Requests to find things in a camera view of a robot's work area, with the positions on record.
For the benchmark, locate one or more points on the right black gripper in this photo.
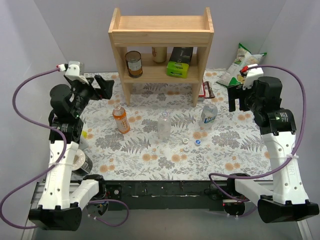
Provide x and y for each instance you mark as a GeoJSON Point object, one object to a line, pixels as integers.
{"type": "Point", "coordinates": [240, 93]}

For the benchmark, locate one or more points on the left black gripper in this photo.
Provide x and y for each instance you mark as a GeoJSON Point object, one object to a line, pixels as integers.
{"type": "Point", "coordinates": [92, 88]}

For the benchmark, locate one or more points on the blue white bottle cap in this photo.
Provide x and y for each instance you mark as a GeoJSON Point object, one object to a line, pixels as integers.
{"type": "Point", "coordinates": [198, 142]}

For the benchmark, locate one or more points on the clear plastic bottle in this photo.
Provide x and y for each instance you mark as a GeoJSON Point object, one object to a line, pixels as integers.
{"type": "Point", "coordinates": [164, 126]}

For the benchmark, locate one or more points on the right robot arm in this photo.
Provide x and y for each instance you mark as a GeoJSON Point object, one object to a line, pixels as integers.
{"type": "Point", "coordinates": [288, 201]}

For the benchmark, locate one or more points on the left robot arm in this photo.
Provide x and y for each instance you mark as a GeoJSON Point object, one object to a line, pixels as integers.
{"type": "Point", "coordinates": [58, 209]}

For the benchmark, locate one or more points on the blue label water bottle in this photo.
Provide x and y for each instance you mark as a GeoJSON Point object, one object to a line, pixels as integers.
{"type": "Point", "coordinates": [208, 115]}

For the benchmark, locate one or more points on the orange drink bottle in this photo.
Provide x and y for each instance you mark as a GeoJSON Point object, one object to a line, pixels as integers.
{"type": "Point", "coordinates": [120, 116]}

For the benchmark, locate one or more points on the yellow squeeze bottle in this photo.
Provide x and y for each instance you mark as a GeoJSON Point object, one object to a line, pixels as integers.
{"type": "Point", "coordinates": [84, 134]}

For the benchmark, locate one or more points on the dark red snack bar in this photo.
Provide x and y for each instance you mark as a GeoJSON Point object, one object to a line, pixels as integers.
{"type": "Point", "coordinates": [206, 91]}

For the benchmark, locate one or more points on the brown tin can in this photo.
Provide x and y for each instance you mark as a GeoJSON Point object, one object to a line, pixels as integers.
{"type": "Point", "coordinates": [134, 64]}

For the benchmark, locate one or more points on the green chips bag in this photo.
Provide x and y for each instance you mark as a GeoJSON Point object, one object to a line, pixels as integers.
{"type": "Point", "coordinates": [232, 76]}

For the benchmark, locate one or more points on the cream cylindrical jar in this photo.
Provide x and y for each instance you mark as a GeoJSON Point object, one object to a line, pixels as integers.
{"type": "Point", "coordinates": [159, 54]}

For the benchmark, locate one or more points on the wooden shelf rack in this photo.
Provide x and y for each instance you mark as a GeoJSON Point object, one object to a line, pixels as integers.
{"type": "Point", "coordinates": [161, 31]}

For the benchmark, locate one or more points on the green wipes pack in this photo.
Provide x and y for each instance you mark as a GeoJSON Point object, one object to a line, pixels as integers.
{"type": "Point", "coordinates": [177, 69]}

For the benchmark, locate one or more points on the black box on shelf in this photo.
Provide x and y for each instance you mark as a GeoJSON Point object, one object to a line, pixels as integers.
{"type": "Point", "coordinates": [181, 55]}

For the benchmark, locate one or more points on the floral patterned table mat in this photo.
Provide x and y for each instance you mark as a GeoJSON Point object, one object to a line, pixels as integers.
{"type": "Point", "coordinates": [232, 145]}

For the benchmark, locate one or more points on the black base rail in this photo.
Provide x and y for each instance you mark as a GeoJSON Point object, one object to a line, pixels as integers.
{"type": "Point", "coordinates": [166, 194]}

